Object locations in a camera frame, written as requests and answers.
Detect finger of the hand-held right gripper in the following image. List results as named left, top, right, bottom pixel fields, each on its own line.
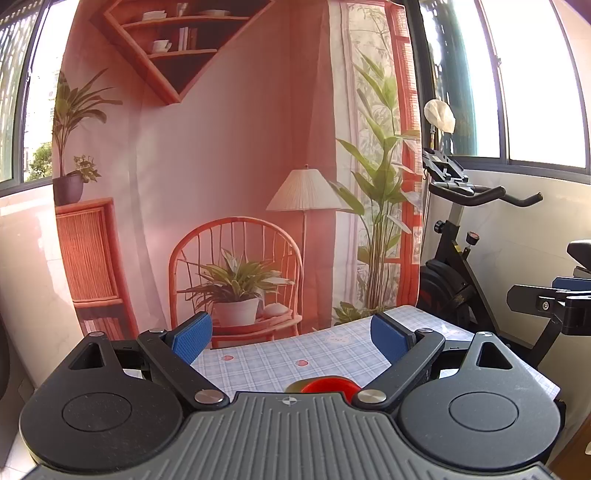
left=551, top=277, right=591, bottom=293
left=506, top=285, right=575, bottom=319

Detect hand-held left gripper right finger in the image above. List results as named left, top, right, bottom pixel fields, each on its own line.
left=353, top=313, right=513, bottom=409

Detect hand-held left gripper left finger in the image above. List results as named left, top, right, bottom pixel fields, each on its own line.
left=69, top=311, right=229, bottom=409

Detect red bowl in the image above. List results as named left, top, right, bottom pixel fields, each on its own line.
left=300, top=376, right=359, bottom=398

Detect black exercise bike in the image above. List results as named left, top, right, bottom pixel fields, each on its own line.
left=418, top=148, right=591, bottom=370

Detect checked blue tablecloth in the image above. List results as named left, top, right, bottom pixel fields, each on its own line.
left=190, top=305, right=560, bottom=403

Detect printed backdrop cloth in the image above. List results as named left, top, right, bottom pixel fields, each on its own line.
left=52, top=0, right=423, bottom=352

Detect white cloth bag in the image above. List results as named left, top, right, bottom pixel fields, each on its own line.
left=424, top=98, right=457, bottom=136

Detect window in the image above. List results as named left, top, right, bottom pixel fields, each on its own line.
left=418, top=0, right=591, bottom=174
left=0, top=0, right=63, bottom=188

